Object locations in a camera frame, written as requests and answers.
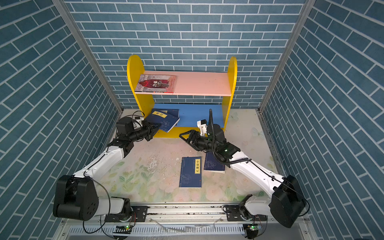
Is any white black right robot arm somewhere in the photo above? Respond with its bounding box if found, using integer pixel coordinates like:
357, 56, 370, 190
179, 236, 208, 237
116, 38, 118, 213
179, 124, 309, 228

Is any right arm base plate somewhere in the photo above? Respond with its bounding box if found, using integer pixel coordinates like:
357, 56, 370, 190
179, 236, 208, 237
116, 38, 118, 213
223, 195, 270, 222

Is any black corrugated right cable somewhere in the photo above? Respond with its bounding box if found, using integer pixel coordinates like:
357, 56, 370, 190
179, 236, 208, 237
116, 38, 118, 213
208, 108, 253, 166

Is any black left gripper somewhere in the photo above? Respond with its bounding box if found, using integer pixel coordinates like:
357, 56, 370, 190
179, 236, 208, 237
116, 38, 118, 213
127, 121, 161, 143

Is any white slotted cable duct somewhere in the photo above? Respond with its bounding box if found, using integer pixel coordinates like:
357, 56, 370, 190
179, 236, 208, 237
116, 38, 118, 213
67, 224, 245, 236

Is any right green circuit board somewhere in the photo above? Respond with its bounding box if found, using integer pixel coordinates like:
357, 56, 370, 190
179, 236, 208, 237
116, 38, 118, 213
243, 225, 259, 240

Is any red illustrated cover book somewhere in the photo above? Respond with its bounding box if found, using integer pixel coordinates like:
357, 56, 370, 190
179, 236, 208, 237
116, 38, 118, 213
135, 75, 177, 93

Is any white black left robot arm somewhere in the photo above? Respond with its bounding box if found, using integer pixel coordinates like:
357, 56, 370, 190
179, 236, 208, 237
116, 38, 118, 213
53, 117, 161, 222

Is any green circuit board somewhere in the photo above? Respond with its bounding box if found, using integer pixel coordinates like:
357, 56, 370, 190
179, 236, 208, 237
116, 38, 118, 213
243, 225, 259, 240
114, 225, 133, 235

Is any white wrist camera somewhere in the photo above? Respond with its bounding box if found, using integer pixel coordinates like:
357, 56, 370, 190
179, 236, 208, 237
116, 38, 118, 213
197, 120, 208, 137
133, 116, 145, 124

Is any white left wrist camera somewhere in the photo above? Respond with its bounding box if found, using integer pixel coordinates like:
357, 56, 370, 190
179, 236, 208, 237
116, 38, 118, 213
133, 116, 145, 124

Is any yellow pink blue bookshelf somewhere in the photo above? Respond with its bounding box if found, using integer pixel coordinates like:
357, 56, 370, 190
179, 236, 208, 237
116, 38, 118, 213
127, 55, 238, 138

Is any aluminium front rail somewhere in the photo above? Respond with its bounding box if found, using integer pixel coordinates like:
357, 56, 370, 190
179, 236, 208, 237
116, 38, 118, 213
61, 202, 310, 226

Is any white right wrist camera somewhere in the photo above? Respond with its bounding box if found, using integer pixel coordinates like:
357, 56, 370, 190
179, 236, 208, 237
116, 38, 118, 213
197, 120, 208, 137

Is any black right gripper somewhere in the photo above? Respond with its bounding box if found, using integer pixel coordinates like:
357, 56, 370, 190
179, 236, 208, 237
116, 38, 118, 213
181, 130, 219, 154

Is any navy book yellow label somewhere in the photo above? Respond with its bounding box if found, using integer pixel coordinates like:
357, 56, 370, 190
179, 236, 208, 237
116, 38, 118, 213
152, 109, 179, 118

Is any left green circuit board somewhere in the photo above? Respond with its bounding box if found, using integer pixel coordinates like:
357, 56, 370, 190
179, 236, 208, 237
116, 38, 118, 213
114, 225, 133, 235

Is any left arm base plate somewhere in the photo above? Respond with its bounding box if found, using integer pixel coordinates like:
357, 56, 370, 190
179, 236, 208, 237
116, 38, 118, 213
105, 206, 149, 223

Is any floral table mat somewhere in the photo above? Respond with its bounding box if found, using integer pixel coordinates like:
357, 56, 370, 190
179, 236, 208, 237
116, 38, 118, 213
96, 109, 277, 203

